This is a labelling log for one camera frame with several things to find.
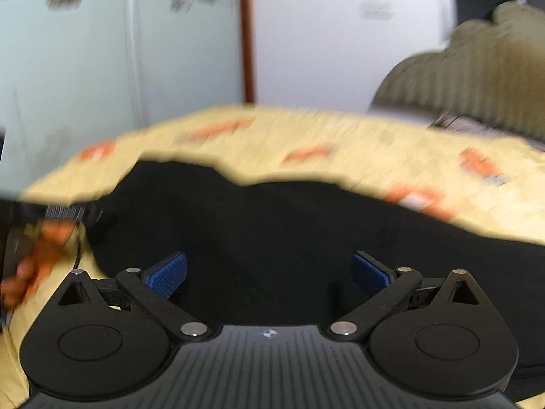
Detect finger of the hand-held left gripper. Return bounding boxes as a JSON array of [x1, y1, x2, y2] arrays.
[[0, 195, 105, 226]]

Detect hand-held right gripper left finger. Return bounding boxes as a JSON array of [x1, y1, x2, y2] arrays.
[[54, 251, 210, 344]]

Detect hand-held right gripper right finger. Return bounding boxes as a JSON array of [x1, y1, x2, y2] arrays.
[[329, 251, 490, 344]]

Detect black pants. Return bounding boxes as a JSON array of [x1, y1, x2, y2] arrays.
[[84, 160, 545, 402]]

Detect yellow carrot print blanket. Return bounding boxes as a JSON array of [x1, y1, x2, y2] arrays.
[[0, 103, 545, 409]]

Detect frosted glass floral door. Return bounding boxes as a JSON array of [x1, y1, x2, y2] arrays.
[[0, 0, 247, 199]]

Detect olive padded headboard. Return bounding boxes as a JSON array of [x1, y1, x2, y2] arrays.
[[370, 1, 545, 146]]

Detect brown wooden door frame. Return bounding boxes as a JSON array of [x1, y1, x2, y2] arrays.
[[237, 0, 257, 104]]

